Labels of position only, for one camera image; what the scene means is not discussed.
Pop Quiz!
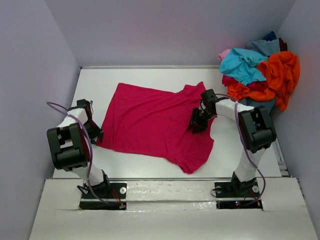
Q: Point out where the magenta t-shirt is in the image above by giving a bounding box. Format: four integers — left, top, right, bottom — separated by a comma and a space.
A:
97, 82, 214, 174

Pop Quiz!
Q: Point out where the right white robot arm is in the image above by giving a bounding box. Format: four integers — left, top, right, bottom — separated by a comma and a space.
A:
187, 97, 277, 200

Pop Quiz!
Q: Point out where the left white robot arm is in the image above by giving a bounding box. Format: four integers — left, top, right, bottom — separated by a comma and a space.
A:
46, 108, 111, 199

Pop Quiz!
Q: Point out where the pink t-shirt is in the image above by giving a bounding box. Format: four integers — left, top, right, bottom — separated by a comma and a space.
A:
217, 49, 231, 61

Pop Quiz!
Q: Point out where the cyan t-shirt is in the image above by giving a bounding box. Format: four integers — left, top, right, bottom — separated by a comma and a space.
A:
219, 48, 268, 86

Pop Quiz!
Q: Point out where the red t-shirt in pile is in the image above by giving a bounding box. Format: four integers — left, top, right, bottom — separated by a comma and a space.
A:
221, 75, 268, 92

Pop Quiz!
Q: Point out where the slate blue t-shirt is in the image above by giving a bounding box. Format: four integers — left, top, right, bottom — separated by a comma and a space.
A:
240, 97, 276, 113

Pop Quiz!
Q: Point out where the orange t-shirt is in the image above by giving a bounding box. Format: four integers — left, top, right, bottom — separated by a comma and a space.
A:
227, 51, 301, 111

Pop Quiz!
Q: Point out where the grey-blue t-shirt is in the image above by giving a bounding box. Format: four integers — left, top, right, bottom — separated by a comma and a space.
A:
246, 39, 281, 57

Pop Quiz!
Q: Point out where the dark blue t-shirt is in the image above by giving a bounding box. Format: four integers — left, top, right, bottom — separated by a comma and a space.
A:
262, 31, 277, 42

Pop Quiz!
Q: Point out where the maroon t-shirt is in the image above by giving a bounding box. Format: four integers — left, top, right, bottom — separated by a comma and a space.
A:
278, 37, 288, 52

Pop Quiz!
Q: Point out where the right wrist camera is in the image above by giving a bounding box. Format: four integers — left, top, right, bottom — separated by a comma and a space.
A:
200, 89, 227, 113

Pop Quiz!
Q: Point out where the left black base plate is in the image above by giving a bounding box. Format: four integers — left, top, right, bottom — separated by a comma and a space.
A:
77, 181, 127, 211

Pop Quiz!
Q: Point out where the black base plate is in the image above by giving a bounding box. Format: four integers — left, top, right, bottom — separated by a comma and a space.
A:
77, 181, 127, 211
210, 180, 263, 210

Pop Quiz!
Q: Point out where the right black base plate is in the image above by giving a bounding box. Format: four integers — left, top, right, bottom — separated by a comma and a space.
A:
210, 180, 263, 210

